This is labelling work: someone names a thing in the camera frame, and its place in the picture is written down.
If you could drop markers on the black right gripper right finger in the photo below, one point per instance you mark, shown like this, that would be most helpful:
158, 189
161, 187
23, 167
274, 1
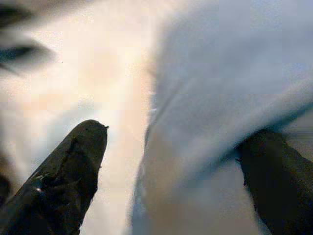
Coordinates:
281, 183

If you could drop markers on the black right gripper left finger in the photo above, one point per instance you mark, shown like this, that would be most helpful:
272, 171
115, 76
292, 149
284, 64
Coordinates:
56, 191

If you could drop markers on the yellow egg cartoon blanket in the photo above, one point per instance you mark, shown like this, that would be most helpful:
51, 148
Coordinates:
207, 85

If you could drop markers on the white quilted mattress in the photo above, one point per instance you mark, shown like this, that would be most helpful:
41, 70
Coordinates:
85, 73

